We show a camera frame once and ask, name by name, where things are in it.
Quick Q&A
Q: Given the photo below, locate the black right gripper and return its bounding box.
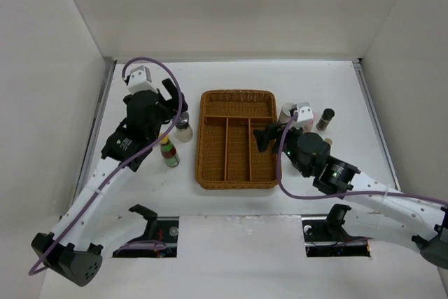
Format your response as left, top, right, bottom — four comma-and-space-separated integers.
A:
253, 119, 312, 178

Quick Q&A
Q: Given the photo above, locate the white bead jar silver lid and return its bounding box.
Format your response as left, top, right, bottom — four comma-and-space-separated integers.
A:
278, 102, 297, 124

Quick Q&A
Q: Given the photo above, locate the red sauce bottle yellow cap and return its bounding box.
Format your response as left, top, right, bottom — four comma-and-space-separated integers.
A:
160, 136, 180, 168

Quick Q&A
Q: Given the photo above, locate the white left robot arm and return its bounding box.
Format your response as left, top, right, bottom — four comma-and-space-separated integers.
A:
31, 76, 188, 287

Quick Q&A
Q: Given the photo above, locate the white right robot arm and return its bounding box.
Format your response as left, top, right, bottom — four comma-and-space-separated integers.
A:
253, 123, 447, 269

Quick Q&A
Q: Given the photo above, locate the pink cap spice shaker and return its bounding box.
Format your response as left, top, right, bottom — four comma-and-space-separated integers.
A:
303, 113, 316, 132

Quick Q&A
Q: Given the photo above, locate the brown wicker divided tray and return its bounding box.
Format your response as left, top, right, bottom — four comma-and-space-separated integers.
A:
195, 90, 277, 190

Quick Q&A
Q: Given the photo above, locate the clear jar grey lid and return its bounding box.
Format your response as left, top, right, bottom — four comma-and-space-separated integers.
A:
175, 111, 193, 142

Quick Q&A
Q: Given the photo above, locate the slim dark pepper bottle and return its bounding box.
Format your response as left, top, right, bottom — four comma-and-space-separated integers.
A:
316, 108, 335, 131

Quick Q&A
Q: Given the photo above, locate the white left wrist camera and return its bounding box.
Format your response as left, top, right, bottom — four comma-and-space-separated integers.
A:
124, 65, 158, 95

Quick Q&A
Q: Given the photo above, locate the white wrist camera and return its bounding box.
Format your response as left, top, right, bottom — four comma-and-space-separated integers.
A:
293, 102, 313, 129
124, 65, 158, 95

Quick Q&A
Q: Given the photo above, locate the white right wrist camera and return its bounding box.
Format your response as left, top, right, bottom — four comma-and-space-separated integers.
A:
293, 102, 313, 129

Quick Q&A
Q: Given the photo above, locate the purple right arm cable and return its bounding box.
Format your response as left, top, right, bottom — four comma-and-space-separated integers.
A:
274, 113, 448, 209

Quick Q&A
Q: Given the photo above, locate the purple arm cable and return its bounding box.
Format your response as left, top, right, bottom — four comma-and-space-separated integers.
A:
274, 113, 448, 209
28, 56, 184, 276

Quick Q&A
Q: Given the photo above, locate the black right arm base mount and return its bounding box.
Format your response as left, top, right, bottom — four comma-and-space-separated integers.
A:
302, 204, 370, 258

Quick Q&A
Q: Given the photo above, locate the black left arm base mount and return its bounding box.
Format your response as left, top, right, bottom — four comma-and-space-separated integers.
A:
112, 204, 179, 258

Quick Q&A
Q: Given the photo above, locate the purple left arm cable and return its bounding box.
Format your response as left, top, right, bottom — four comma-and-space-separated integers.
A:
28, 56, 184, 276

